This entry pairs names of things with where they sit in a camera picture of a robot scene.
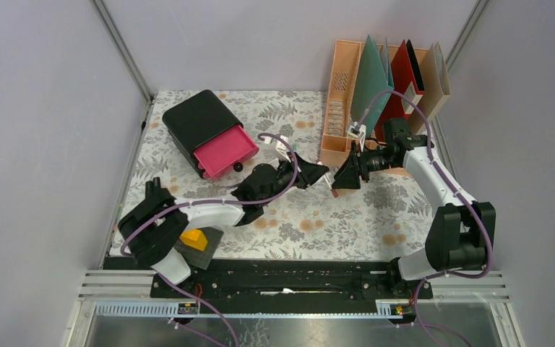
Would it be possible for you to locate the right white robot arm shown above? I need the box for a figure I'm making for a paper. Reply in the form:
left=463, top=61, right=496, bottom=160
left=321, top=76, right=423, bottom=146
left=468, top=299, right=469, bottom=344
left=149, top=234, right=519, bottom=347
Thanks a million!
left=332, top=118, right=496, bottom=298

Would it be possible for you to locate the beige folder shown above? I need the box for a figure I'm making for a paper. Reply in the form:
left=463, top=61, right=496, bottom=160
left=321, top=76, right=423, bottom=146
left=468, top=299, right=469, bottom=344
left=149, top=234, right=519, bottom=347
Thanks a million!
left=401, top=42, right=451, bottom=134

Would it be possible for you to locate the black mounting rail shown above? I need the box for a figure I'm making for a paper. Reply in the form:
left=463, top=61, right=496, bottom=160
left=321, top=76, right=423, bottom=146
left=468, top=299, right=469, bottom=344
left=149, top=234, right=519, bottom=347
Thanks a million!
left=103, top=256, right=434, bottom=316

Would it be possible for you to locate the floral table mat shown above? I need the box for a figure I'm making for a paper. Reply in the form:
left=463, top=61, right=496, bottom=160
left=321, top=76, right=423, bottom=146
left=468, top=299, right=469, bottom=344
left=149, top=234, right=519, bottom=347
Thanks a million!
left=122, top=90, right=434, bottom=261

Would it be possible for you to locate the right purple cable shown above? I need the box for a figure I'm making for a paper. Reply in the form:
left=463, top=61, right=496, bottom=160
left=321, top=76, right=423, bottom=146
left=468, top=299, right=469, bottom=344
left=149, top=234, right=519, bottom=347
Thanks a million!
left=356, top=89, right=495, bottom=347

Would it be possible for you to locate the black pink drawer box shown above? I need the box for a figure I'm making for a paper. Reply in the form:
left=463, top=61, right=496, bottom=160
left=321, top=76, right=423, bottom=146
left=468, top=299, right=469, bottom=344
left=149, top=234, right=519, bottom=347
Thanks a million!
left=162, top=90, right=259, bottom=180

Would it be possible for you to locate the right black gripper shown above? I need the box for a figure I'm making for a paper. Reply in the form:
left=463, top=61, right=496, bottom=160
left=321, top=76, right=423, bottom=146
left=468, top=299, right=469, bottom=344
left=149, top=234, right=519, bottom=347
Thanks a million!
left=331, top=141, right=398, bottom=190

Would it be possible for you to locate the red folder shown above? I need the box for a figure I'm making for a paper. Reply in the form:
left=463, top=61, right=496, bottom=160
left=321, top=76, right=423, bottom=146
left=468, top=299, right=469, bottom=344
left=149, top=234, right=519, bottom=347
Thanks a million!
left=374, top=40, right=425, bottom=142

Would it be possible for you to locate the red capped white marker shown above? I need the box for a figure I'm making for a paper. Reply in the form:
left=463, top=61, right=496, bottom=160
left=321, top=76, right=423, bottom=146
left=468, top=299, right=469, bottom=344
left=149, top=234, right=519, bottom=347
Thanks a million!
left=323, top=173, right=339, bottom=198

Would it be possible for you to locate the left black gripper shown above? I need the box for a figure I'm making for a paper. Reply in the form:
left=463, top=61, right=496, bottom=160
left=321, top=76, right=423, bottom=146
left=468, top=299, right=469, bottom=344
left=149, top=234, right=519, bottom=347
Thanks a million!
left=259, top=152, right=328, bottom=206

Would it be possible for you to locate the yellow toy block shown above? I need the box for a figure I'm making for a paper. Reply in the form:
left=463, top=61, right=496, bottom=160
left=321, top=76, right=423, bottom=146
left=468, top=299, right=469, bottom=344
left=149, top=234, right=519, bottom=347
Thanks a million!
left=179, top=229, right=208, bottom=252

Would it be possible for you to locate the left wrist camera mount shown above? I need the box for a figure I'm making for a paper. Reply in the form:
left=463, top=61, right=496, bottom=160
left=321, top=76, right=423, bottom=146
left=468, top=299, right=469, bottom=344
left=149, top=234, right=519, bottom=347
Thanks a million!
left=259, top=133, right=292, bottom=162

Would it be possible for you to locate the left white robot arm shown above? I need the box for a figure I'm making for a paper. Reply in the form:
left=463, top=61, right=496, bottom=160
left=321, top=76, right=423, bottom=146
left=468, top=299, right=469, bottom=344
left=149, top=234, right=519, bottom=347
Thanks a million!
left=117, top=153, right=329, bottom=297

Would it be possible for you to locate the teal folder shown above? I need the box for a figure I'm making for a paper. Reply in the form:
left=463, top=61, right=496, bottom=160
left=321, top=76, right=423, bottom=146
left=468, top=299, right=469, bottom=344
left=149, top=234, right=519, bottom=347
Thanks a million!
left=350, top=35, right=394, bottom=139

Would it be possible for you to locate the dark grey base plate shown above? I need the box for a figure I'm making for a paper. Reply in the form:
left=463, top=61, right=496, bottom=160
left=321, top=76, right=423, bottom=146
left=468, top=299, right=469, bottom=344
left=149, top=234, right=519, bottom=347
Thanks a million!
left=174, top=228, right=224, bottom=270

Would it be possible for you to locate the peach plastic file organizer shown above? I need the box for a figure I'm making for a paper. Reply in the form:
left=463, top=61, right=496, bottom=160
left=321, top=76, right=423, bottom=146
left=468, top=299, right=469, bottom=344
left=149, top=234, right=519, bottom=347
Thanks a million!
left=319, top=39, right=431, bottom=177

